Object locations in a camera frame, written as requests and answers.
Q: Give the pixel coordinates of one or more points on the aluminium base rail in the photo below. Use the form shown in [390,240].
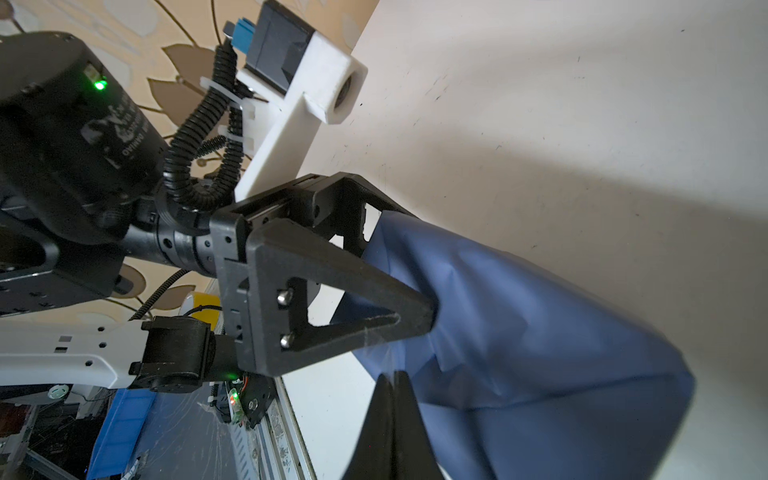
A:
[264,431]

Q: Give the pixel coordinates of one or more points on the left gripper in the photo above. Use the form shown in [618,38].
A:
[292,298]

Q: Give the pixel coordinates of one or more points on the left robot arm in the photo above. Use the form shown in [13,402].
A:
[87,181]

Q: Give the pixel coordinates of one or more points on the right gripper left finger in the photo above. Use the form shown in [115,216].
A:
[373,457]

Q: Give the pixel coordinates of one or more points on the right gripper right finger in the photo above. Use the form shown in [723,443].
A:
[412,453]

